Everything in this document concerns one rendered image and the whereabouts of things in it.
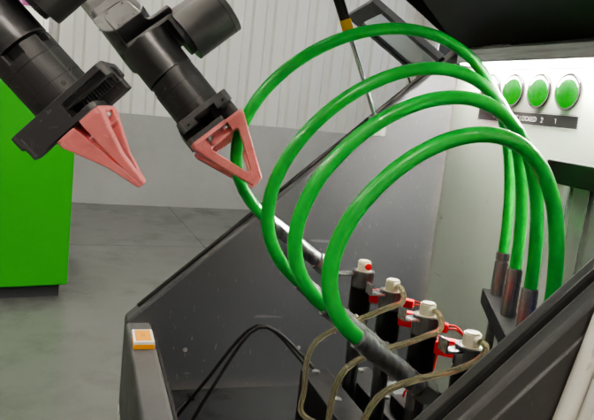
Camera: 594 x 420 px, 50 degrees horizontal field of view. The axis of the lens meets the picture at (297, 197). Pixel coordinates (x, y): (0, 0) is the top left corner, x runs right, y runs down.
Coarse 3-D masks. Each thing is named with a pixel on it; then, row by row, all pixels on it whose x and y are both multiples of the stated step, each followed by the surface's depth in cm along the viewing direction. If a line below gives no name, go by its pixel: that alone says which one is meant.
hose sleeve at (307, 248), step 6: (276, 222) 75; (282, 222) 75; (276, 228) 75; (282, 228) 75; (288, 228) 76; (276, 234) 75; (282, 234) 75; (282, 240) 76; (306, 246) 76; (306, 252) 76; (312, 252) 77; (318, 252) 78; (306, 258) 77; (312, 258) 77; (318, 258) 77; (312, 264) 78
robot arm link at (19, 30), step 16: (0, 0) 53; (16, 0) 55; (32, 0) 54; (0, 16) 53; (16, 16) 54; (32, 16) 55; (48, 16) 56; (0, 32) 53; (16, 32) 53; (32, 32) 54; (0, 48) 53; (16, 48) 54
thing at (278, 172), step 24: (384, 72) 67; (408, 72) 68; (432, 72) 69; (456, 72) 70; (336, 96) 67; (360, 96) 67; (312, 120) 66; (288, 144) 66; (288, 168) 66; (264, 192) 66; (264, 216) 66; (264, 240) 67; (288, 264) 68; (504, 288) 78; (504, 312) 77
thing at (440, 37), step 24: (384, 24) 75; (408, 24) 76; (312, 48) 73; (456, 48) 78; (288, 72) 72; (480, 72) 80; (264, 96) 72; (240, 144) 72; (504, 168) 84; (240, 192) 73; (504, 192) 85; (504, 216) 85; (504, 240) 85
